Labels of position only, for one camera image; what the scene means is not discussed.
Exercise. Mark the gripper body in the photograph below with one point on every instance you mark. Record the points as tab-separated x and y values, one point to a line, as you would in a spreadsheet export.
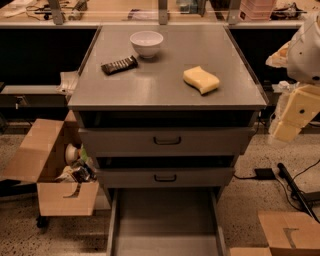
305	58

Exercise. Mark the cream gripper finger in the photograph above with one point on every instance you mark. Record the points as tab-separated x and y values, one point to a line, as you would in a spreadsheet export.
285	132

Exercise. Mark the yellow sponge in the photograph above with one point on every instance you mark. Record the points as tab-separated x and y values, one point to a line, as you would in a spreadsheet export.
200	79

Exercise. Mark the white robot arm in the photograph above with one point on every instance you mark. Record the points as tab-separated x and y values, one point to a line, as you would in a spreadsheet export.
303	62

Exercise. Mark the top grey drawer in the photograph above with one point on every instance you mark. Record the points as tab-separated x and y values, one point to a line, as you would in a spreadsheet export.
145	142

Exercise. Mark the middle grey drawer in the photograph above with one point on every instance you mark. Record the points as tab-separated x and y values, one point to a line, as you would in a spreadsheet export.
164	177

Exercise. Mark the grey drawer cabinet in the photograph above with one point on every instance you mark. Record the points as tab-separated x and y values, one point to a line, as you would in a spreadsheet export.
154	95

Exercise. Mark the bottom grey open drawer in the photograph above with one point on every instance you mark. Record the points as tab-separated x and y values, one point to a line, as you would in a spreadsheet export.
165	222

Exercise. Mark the black rod on floor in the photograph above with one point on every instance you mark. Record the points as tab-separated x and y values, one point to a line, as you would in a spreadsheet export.
306	200

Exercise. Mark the black power adapter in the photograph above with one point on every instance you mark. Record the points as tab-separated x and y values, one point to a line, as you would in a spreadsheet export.
264	174

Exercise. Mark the cardboard box right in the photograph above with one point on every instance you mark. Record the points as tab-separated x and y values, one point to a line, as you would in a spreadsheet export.
287	234

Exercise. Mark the pink storage bin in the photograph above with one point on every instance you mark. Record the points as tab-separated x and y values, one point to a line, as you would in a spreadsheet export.
256	10

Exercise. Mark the white ceramic bowl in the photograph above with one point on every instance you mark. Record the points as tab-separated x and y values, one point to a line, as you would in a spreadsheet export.
146	43

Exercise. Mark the dark snack bar wrapper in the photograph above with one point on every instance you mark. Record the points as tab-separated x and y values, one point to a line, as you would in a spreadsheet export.
120	65

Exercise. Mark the white bowl in box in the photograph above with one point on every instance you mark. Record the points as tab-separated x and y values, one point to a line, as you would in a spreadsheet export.
71	154

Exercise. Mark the open cardboard box left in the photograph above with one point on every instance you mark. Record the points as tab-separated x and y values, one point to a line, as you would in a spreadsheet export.
40	159

